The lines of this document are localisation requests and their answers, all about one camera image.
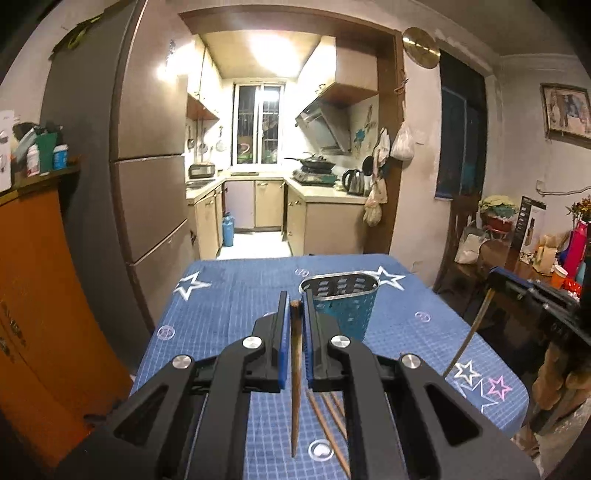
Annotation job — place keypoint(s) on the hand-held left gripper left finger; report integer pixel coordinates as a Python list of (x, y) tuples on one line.
[(281, 350)]

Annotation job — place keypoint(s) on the dark wooden chair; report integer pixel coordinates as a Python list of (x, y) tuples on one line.
[(448, 281)]

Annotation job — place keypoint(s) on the steel range hood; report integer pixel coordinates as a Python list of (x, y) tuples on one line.
[(323, 124)]

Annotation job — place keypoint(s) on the black hanging pan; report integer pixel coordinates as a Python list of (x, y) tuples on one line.
[(368, 166)]

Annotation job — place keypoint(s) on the person's right hand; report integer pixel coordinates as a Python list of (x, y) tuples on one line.
[(561, 378)]

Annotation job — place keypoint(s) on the beige wall cabinet above hood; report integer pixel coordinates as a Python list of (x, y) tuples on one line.
[(351, 78)]

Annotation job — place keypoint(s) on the grey refrigerator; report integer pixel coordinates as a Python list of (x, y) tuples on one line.
[(147, 184)]

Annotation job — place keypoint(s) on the beige wall cabinets brown underside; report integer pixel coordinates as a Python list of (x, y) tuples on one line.
[(203, 87)]

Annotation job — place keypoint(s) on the blue gas cylinder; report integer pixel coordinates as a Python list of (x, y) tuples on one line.
[(228, 230)]

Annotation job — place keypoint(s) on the dark room window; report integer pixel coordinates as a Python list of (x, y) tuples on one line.
[(461, 138)]

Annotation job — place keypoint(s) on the orange wooden cabinet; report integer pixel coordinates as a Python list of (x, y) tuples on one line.
[(46, 300)]

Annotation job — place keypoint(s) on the white bottle red label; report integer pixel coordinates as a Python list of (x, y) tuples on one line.
[(33, 161)]

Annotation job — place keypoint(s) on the green plastic container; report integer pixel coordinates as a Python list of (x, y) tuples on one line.
[(46, 152)]

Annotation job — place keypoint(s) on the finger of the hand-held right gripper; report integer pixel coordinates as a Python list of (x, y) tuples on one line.
[(508, 281)]

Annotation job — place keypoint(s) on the hanging metal ladle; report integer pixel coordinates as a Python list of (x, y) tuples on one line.
[(204, 145), (190, 141)]

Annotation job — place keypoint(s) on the black toaster oven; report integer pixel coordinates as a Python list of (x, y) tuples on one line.
[(202, 170)]

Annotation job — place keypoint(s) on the gas stove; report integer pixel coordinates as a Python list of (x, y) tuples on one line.
[(314, 177)]

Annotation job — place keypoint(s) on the beige kitchen base cabinets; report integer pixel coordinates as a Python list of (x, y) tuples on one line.
[(332, 226)]

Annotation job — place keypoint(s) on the brown wooden side table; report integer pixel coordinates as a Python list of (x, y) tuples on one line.
[(501, 251)]

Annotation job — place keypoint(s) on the white hanging plastic bag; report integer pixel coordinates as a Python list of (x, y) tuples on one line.
[(402, 144)]

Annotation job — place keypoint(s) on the steel electric kettle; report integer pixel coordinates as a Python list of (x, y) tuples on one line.
[(354, 182)]

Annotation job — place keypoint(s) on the round gold wall clock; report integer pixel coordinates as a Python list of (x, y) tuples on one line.
[(420, 47)]

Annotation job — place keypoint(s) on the black product box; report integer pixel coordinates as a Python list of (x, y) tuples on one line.
[(528, 221)]

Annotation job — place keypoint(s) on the flower bouquet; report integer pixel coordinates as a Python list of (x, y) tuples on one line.
[(581, 210)]

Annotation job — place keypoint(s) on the kitchen window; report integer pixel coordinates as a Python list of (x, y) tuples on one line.
[(258, 124)]

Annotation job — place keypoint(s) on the beige hanging bag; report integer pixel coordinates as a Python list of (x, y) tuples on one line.
[(376, 203)]

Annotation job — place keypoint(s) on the white bottle blue label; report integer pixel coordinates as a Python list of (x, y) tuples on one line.
[(61, 158)]

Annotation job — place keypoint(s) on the white hanging cloth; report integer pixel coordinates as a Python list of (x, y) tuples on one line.
[(382, 152)]

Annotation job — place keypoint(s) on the framed wall picture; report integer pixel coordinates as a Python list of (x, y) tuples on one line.
[(568, 113)]

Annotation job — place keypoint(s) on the wooden chopstick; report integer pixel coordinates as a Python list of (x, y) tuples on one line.
[(338, 405), (333, 415), (295, 410), (466, 339), (328, 434)]

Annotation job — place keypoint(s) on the black wok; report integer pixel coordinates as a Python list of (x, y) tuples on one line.
[(316, 162)]

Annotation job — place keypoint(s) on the red white packet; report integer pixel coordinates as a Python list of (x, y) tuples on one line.
[(573, 287)]

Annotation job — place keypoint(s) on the blue star printed tablecloth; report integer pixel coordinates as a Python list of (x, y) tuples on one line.
[(231, 295)]

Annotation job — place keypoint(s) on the hanging metal strainer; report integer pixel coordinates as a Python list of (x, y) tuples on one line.
[(221, 144)]

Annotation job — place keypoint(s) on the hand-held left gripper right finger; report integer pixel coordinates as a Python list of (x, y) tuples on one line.
[(310, 360)]

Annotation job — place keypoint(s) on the white microwave oven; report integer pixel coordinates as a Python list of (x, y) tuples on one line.
[(4, 152)]

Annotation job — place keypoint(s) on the beige paper bag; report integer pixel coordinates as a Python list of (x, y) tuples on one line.
[(547, 254)]

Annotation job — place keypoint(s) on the potted flower plant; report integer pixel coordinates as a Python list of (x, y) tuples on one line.
[(498, 214)]

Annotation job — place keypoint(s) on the orange cup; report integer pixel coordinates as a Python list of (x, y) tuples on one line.
[(558, 277)]

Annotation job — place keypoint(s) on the teal perforated utensil holder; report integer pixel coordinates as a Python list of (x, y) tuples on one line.
[(341, 309)]

